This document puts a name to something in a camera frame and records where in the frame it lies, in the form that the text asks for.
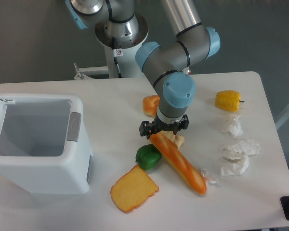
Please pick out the green bell pepper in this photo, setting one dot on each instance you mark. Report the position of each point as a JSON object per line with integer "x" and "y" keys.
{"x": 147, "y": 156}

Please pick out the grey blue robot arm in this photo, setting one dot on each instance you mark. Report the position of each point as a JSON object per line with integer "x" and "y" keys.
{"x": 176, "y": 90}

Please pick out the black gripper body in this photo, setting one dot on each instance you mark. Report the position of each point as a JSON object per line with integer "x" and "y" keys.
{"x": 149, "y": 128}

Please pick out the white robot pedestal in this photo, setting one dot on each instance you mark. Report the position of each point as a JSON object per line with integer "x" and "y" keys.
{"x": 122, "y": 40}

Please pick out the upper crumpled white tissue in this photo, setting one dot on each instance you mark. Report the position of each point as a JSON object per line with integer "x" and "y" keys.
{"x": 233, "y": 126}

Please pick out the white plastic bin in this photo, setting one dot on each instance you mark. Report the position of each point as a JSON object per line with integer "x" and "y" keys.
{"x": 44, "y": 146}

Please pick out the orange toast slice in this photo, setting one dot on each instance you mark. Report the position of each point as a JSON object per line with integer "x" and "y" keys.
{"x": 132, "y": 190}

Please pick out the long orange baguette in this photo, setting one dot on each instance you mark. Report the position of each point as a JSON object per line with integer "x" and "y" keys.
{"x": 177, "y": 160}

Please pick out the small crumpled tissue piece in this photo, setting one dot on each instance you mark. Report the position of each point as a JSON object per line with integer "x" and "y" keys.
{"x": 209, "y": 179}

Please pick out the small orange bread roll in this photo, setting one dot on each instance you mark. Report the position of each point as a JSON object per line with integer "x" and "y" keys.
{"x": 150, "y": 105}

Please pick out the large crumpled white tissue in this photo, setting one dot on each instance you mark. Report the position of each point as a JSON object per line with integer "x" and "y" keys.
{"x": 237, "y": 157}

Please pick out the white metal base frame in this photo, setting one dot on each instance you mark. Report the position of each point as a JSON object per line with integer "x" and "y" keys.
{"x": 91, "y": 71}

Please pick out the yellow bell pepper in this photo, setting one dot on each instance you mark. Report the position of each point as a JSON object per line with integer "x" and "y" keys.
{"x": 228, "y": 100}

